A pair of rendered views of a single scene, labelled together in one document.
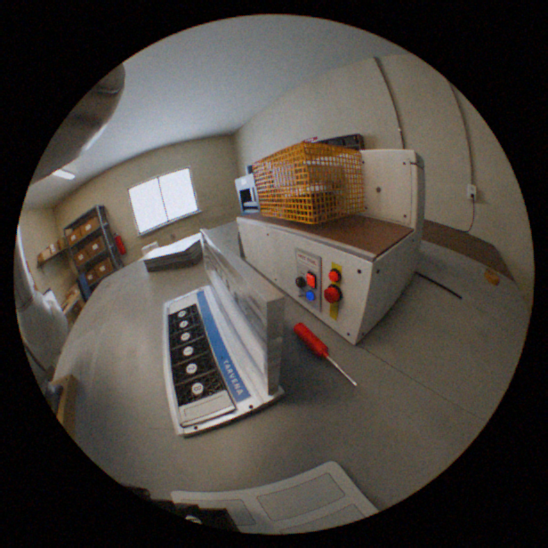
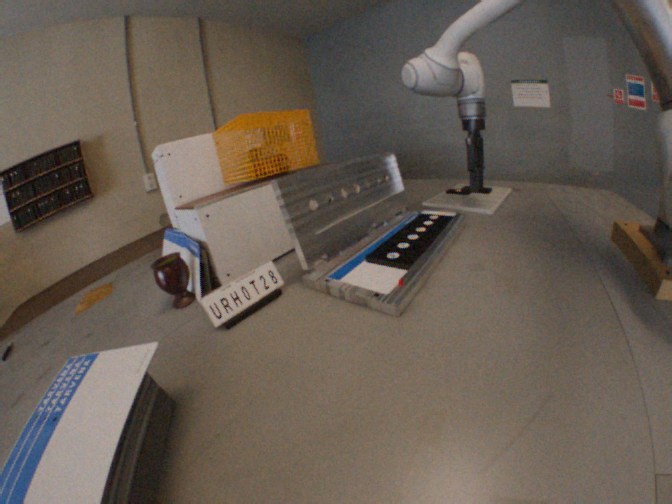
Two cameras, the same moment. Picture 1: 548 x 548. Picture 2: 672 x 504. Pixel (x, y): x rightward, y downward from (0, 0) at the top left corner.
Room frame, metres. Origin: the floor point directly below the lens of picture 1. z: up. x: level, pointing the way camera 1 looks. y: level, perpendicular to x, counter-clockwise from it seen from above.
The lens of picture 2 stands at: (0.57, 0.62, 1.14)
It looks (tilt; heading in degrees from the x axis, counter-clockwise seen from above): 24 degrees down; 250
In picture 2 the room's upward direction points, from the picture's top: 11 degrees counter-clockwise
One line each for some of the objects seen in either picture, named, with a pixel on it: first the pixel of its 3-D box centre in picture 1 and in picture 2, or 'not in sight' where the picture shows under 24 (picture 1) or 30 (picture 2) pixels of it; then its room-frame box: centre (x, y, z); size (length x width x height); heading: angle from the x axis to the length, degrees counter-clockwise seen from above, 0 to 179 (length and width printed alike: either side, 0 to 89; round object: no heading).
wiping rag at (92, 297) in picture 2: not in sight; (94, 294); (1.23, -0.21, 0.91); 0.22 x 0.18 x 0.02; 111
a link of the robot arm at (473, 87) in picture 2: not in sight; (464, 76); (-0.12, 0.14, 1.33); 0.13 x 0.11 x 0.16; 174
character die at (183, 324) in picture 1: (184, 326); (403, 247); (0.29, 0.25, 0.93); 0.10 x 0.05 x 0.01; 116
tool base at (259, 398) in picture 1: (197, 335); (401, 241); (0.26, 0.20, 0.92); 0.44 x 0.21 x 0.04; 26
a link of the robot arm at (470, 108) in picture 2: not in sight; (471, 110); (-0.13, 0.14, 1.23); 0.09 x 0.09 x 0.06
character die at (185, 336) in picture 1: (186, 338); (413, 239); (0.24, 0.23, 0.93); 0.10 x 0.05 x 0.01; 116
